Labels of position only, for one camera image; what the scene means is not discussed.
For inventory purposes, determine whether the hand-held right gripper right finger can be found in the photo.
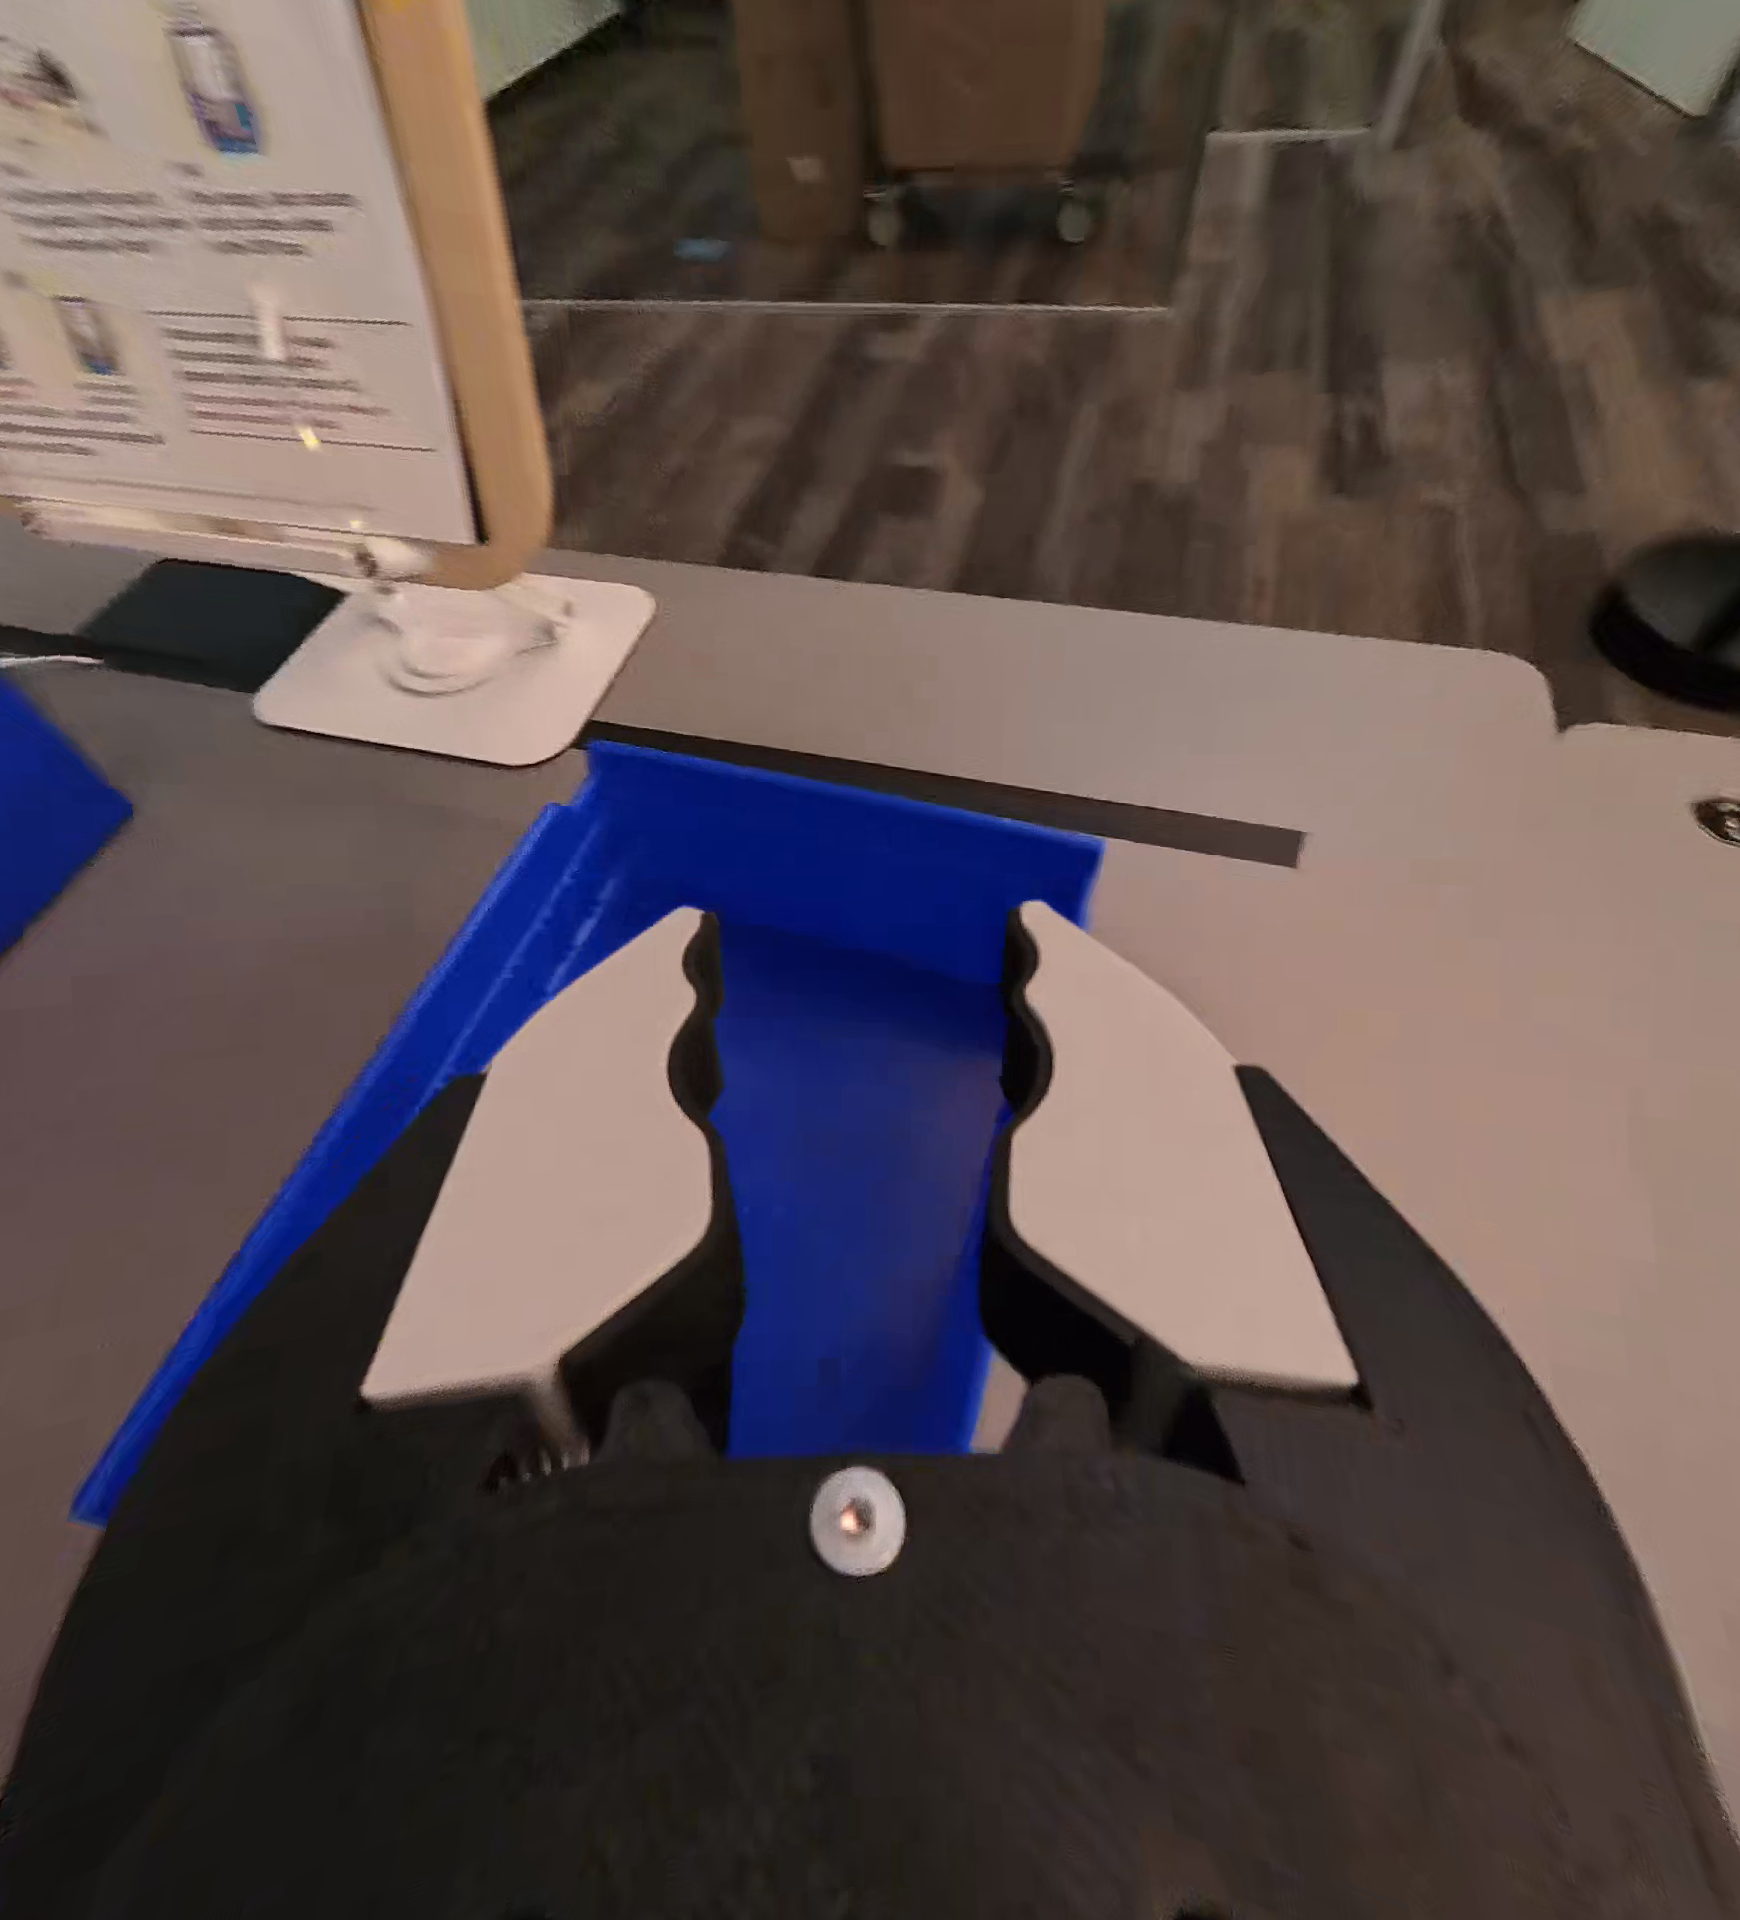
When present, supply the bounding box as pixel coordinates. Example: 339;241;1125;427
978;895;1364;1483

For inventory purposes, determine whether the wheeled dolly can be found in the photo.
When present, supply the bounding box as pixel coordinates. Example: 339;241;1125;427
857;167;1108;249

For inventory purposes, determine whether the black pole stand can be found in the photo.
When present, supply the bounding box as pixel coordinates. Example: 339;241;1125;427
1590;494;1740;717

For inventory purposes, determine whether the blue plastic storage bin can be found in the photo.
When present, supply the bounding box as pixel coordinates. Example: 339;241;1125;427
71;738;1108;1530
0;641;138;1059

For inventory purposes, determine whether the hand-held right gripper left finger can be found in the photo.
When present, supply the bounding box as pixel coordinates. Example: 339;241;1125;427
355;904;750;1457

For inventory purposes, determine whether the dark flat pad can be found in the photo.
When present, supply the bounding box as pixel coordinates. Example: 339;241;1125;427
65;558;350;696

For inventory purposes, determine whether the large cardboard box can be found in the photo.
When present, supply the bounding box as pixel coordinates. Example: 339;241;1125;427
731;0;1111;245

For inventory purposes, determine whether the wooden sign board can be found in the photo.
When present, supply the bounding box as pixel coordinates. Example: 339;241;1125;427
0;0;558;593

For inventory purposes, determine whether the black tape strip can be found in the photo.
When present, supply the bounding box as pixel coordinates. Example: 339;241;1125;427
583;719;1308;871

